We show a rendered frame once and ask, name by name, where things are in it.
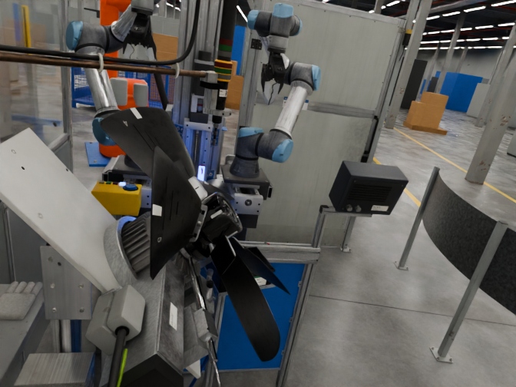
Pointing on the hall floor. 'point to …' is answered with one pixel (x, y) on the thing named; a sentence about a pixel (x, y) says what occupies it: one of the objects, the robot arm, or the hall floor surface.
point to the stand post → (66, 335)
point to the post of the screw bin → (215, 340)
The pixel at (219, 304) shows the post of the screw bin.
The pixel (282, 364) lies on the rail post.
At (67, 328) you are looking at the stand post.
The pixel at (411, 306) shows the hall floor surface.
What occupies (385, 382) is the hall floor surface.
